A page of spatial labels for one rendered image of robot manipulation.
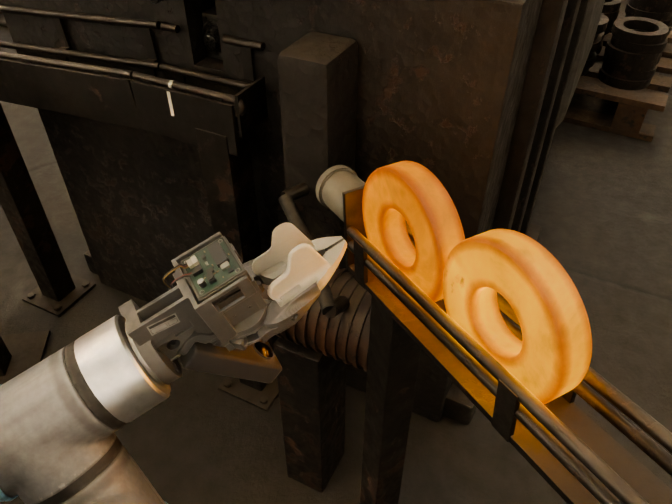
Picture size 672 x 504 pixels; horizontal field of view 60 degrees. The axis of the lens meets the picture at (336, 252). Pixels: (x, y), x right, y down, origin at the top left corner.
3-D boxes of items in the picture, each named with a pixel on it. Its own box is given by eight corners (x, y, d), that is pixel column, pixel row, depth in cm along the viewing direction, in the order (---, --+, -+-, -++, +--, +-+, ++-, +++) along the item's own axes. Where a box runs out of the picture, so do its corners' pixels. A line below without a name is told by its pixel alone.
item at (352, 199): (396, 249, 75) (397, 174, 69) (398, 252, 74) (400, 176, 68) (345, 268, 72) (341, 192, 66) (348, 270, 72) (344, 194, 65)
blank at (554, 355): (474, 197, 53) (444, 207, 52) (614, 288, 42) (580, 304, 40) (462, 324, 62) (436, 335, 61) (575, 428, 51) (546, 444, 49)
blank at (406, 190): (384, 137, 64) (358, 144, 63) (476, 197, 53) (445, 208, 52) (385, 252, 73) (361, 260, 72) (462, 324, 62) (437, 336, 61)
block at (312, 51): (316, 169, 99) (312, 25, 83) (359, 181, 96) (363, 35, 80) (283, 202, 91) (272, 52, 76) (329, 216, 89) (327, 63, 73)
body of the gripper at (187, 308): (256, 274, 50) (129, 353, 48) (289, 328, 56) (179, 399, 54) (224, 225, 55) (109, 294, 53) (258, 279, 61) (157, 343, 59)
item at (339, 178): (355, 199, 79) (354, 158, 76) (391, 229, 73) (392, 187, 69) (316, 211, 77) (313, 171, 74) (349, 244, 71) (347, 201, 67)
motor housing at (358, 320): (302, 425, 125) (288, 230, 90) (397, 468, 118) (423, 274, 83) (270, 476, 116) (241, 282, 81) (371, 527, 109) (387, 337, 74)
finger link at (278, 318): (323, 293, 54) (242, 345, 53) (328, 302, 55) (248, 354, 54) (301, 263, 57) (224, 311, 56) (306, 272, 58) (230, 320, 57)
